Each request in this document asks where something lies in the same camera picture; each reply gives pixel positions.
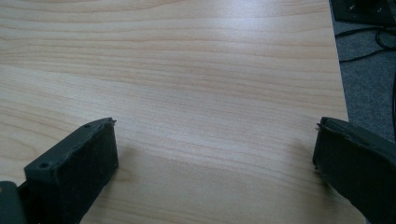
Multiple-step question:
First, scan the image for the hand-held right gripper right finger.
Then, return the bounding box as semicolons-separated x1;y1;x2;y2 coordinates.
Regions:
312;116;396;224

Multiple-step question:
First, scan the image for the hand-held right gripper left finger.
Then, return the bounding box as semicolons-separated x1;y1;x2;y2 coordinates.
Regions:
17;117;120;224

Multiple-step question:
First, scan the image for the black stand base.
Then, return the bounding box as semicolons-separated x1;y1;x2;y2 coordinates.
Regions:
329;0;396;27

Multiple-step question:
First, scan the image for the black cable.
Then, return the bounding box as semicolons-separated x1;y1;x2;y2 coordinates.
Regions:
334;25;396;63

